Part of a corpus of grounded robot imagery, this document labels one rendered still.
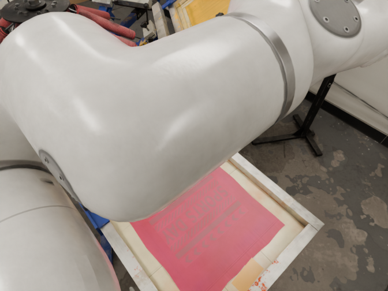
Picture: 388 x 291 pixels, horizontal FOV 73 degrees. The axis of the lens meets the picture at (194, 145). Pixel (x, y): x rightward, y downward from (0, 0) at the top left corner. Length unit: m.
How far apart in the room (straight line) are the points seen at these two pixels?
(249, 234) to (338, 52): 0.80
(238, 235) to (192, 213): 0.18
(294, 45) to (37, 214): 0.19
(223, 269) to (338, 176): 1.73
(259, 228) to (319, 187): 1.42
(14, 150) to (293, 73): 0.19
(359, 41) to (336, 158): 2.36
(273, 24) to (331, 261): 2.00
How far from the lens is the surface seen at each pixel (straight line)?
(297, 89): 0.18
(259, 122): 0.16
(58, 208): 0.20
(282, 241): 0.99
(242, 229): 0.97
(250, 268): 0.93
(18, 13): 1.50
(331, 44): 0.23
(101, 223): 0.96
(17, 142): 0.21
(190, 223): 0.96
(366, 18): 0.28
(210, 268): 0.92
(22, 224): 0.19
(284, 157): 2.41
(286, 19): 0.19
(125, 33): 1.58
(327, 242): 2.16
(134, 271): 0.90
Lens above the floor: 1.85
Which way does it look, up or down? 51 degrees down
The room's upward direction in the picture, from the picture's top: straight up
